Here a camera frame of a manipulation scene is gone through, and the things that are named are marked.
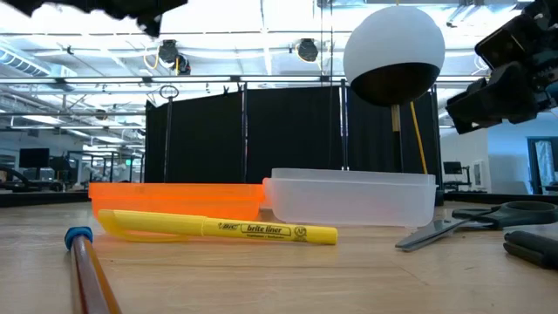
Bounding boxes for orange perforated box lid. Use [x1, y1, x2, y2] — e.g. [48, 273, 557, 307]
[88, 181, 266, 222]

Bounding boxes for black ceiling spotlight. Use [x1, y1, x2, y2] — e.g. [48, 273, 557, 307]
[157, 38, 192, 76]
[296, 38, 319, 63]

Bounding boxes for white globe lamp black base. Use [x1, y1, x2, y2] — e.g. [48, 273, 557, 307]
[343, 4, 446, 207]

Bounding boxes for yellow highlighter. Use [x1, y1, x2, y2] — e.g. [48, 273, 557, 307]
[96, 208, 339, 246]

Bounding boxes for yellow cable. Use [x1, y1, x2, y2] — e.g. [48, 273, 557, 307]
[409, 100, 429, 174]

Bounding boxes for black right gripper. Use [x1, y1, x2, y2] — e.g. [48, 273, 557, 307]
[445, 0, 558, 135]

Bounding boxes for silver partition pole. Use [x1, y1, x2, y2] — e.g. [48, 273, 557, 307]
[339, 78, 350, 172]

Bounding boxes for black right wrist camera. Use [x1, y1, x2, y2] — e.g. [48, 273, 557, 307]
[474, 15, 538, 71]

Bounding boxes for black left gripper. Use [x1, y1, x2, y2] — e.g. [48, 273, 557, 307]
[3, 0, 188, 38]

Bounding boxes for black curtain partition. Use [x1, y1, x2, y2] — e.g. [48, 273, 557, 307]
[143, 82, 444, 193]

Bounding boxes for black marker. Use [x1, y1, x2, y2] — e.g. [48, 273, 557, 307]
[502, 229, 558, 270]

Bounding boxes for ring-topped metal stand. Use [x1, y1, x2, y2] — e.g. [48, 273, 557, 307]
[159, 85, 180, 184]

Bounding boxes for brown pencil blue eraser cap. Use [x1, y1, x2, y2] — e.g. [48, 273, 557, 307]
[64, 225, 123, 314]

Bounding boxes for dark framed door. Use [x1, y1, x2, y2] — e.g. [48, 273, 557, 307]
[526, 136, 558, 195]

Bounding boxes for black-handled scissors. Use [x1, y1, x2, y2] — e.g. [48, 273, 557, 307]
[394, 200, 558, 253]

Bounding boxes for clear plastic supply box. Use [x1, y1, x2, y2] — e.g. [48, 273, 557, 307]
[262, 167, 439, 229]

